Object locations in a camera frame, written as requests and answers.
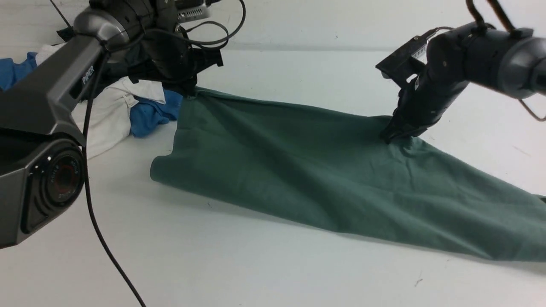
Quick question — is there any dark grey garment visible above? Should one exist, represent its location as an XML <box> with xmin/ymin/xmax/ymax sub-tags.
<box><xmin>82</xmin><ymin>44</ymin><xmax>148</xmax><ymax>100</ymax></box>

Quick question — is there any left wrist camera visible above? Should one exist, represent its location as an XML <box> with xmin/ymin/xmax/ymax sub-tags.
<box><xmin>175</xmin><ymin>0</ymin><xmax>219</xmax><ymax>23</ymax></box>

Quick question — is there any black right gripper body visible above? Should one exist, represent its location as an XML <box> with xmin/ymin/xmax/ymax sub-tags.
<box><xmin>392</xmin><ymin>35</ymin><xmax>469</xmax><ymax>128</ymax></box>

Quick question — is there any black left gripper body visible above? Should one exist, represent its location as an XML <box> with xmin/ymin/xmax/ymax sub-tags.
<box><xmin>128</xmin><ymin>0</ymin><xmax>224</xmax><ymax>93</ymax></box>

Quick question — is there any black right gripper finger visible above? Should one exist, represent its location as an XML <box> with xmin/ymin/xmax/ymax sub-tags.
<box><xmin>379</xmin><ymin>115</ymin><xmax>427</xmax><ymax>144</ymax></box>

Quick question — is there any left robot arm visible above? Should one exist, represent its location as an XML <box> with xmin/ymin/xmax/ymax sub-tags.
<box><xmin>0</xmin><ymin>0</ymin><xmax>223</xmax><ymax>248</ymax></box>

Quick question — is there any white garment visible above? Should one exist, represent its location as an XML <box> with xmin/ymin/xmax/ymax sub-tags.
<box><xmin>35</xmin><ymin>43</ymin><xmax>166</xmax><ymax>160</ymax></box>

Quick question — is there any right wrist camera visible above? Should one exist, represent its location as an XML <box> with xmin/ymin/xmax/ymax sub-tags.
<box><xmin>375</xmin><ymin>35</ymin><xmax>428</xmax><ymax>86</ymax></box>

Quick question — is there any green long-sleeve top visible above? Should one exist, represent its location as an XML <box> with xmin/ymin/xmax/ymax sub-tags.
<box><xmin>150</xmin><ymin>89</ymin><xmax>546</xmax><ymax>262</ymax></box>

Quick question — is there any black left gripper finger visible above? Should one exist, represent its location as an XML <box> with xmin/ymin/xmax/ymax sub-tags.
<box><xmin>181</xmin><ymin>83</ymin><xmax>197</xmax><ymax>98</ymax></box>

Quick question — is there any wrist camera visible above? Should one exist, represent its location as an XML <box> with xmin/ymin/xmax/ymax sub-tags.
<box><xmin>175</xmin><ymin>0</ymin><xmax>219</xmax><ymax>23</ymax></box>
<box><xmin>375</xmin><ymin>35</ymin><xmax>428</xmax><ymax>86</ymax></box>

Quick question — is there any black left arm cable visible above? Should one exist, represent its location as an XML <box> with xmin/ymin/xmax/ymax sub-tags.
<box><xmin>49</xmin><ymin>0</ymin><xmax>247</xmax><ymax>307</ymax></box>

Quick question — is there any blue garment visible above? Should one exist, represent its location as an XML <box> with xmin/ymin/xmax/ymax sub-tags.
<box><xmin>0</xmin><ymin>51</ymin><xmax>183</xmax><ymax>138</ymax></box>

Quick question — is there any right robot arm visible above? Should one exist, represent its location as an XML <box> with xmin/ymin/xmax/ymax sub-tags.
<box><xmin>376</xmin><ymin>23</ymin><xmax>546</xmax><ymax>143</ymax></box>

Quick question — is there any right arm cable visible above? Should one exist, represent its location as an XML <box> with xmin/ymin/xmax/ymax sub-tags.
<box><xmin>420</xmin><ymin>0</ymin><xmax>546</xmax><ymax>122</ymax></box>

